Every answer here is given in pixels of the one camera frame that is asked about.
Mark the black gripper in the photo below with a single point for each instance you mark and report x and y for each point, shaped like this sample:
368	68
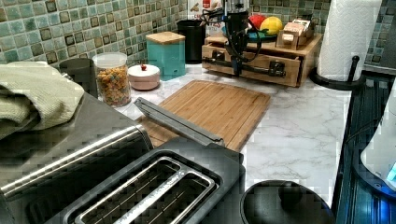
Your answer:
236	25

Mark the wooden drawer with black handle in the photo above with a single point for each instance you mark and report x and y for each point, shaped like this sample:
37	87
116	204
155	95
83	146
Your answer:
268	68

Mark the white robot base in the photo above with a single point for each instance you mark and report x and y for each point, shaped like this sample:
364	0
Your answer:
375	136

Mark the wooden drawer cabinet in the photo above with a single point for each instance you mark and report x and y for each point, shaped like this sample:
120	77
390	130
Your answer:
307	54

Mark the teal fruit plate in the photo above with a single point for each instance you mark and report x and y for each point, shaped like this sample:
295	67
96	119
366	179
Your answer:
263	37

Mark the red toy fruit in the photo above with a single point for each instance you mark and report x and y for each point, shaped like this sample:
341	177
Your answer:
257	20

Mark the yellow toy fruit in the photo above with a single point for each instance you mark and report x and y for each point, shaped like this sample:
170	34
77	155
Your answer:
271	25

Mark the black utensil holder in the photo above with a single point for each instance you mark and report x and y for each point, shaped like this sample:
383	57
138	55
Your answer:
194	34

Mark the bamboo cutting board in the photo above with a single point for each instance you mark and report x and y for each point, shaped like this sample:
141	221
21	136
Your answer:
227	111

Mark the white snack box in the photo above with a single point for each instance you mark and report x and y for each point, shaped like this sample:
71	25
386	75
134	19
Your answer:
200	9

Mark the wooden tea bag organizer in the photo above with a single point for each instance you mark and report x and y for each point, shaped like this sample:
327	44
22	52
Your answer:
295	34

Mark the teal canister with wooden lid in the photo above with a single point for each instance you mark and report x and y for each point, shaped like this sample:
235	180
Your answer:
166	50

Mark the pink lidded bowl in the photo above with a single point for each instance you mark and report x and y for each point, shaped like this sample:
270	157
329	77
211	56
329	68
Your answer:
144	77

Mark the black paper towel holder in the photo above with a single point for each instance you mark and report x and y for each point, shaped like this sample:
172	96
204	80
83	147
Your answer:
349	85

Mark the white paper towel roll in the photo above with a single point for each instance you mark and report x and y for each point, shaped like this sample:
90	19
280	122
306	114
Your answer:
348	32

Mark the clear cereal jar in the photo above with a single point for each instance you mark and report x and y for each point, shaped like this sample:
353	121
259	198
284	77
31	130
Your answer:
112	78

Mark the black two-slot toaster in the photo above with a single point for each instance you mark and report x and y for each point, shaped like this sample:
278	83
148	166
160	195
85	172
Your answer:
179	182

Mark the black round pot lid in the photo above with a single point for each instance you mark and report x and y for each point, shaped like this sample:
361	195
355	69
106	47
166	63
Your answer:
283	202

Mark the dark grey cup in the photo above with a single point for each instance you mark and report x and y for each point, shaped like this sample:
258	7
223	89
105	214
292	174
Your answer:
82	72

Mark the beige folded towel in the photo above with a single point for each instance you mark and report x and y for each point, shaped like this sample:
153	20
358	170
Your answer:
35	96

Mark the stainless toaster oven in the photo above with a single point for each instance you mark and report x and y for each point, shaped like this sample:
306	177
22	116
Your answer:
44	171

